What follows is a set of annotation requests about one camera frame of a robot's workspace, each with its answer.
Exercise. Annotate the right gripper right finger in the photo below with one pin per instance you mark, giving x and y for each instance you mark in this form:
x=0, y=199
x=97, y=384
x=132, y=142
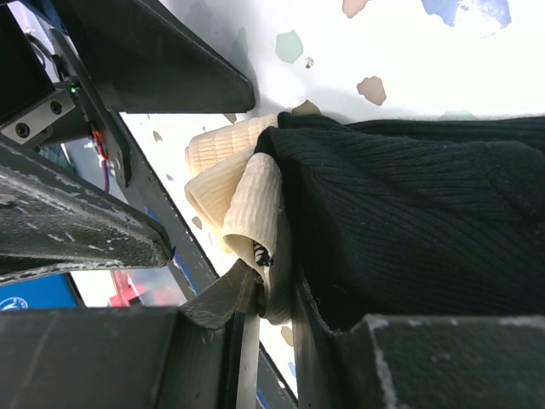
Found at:
x=417, y=361

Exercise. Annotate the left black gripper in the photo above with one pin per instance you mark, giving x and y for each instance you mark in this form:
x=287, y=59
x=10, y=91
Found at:
x=140, y=58

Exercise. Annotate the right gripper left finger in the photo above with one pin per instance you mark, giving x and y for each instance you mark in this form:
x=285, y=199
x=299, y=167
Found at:
x=203, y=354

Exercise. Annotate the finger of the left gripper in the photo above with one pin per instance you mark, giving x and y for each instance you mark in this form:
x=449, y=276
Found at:
x=55, y=222

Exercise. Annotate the black underwear beige waistband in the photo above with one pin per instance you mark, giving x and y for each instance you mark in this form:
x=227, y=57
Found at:
x=379, y=217

